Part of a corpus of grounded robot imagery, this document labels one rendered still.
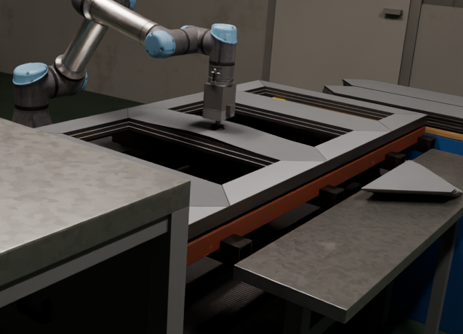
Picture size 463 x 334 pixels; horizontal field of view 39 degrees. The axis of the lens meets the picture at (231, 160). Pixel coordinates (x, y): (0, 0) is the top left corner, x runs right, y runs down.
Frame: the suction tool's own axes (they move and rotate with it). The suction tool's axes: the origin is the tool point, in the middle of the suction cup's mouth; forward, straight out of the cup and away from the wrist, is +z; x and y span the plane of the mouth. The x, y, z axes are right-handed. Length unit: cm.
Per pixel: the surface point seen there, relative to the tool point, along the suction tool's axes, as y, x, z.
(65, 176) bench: -98, -28, -20
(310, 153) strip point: -1.5, -30.5, -0.3
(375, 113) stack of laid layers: 65, -30, 1
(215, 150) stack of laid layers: -10.5, -5.4, 2.0
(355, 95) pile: 83, -17, 0
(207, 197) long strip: -48, -24, 0
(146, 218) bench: -97, -42, -17
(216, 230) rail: -53, -30, 4
